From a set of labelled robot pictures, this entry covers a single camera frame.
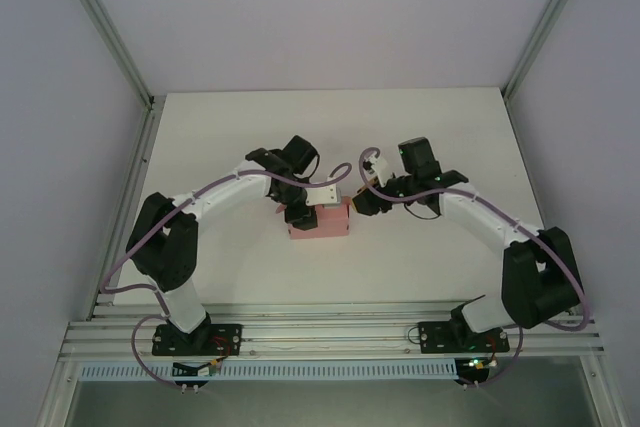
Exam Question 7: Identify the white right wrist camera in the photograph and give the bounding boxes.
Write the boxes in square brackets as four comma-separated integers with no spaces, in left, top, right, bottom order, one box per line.
[362,154,390,187]

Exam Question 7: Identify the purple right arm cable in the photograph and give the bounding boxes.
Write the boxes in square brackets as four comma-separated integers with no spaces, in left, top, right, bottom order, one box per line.
[358,146,594,391]

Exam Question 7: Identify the pink paper box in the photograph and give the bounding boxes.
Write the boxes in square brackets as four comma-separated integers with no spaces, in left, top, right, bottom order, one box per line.
[288,204,351,241]

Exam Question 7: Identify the grey metal panel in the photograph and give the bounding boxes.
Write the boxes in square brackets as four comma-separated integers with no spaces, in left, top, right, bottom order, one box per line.
[64,379,601,427]

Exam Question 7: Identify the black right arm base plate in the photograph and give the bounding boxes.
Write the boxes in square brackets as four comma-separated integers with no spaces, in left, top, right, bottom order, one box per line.
[417,320,511,354]

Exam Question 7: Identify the black wire connector green light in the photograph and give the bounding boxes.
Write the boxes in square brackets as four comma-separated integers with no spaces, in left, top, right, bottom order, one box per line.
[457,355,501,384]

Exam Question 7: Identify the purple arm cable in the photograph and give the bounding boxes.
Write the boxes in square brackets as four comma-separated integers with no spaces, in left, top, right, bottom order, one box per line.
[358,146,594,391]
[99,162,351,391]

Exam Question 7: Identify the black yellow wire connector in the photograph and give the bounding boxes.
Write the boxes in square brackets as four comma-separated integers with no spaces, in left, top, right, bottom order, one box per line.
[172,357,224,379]

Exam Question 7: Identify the aluminium side rail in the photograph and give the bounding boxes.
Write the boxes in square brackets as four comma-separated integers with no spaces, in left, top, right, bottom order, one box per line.
[37,95,166,427]
[579,354,634,427]

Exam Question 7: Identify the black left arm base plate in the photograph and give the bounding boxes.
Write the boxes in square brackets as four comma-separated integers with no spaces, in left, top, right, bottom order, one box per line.
[151,322,245,357]

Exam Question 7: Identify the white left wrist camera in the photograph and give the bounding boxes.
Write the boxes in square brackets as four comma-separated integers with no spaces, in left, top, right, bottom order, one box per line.
[303,183,347,209]

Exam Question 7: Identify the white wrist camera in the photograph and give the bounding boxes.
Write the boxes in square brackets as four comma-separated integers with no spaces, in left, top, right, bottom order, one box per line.
[362,154,390,187]
[303,183,347,209]

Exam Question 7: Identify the aluminium frame post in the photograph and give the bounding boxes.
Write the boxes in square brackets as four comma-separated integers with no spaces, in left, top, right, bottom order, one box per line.
[49,0,155,109]
[501,0,601,101]

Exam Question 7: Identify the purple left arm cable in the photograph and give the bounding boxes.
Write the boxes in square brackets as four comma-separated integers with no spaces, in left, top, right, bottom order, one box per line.
[99,162,351,391]

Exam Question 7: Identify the light blue slotted cable duct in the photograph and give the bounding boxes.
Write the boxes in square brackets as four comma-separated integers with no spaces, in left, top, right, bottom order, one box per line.
[79,359,459,382]

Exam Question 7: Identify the aluminium mounting rail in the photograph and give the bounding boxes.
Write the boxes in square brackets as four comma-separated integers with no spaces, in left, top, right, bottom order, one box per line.
[59,302,606,361]

